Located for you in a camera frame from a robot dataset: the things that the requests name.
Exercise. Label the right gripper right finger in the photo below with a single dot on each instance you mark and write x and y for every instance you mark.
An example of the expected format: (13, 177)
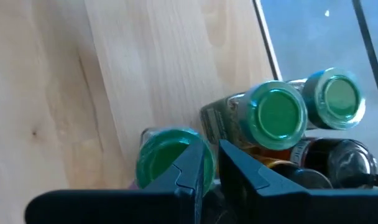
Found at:
(285, 207)

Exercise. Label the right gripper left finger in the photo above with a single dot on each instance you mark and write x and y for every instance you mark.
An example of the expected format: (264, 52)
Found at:
(145, 207)

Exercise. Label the green lid herb jar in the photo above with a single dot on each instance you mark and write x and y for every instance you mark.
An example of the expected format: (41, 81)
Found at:
(276, 115)
(158, 155)
(338, 98)

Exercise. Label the orange spice jar black lid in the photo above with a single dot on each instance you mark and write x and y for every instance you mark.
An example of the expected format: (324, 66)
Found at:
(347, 161)

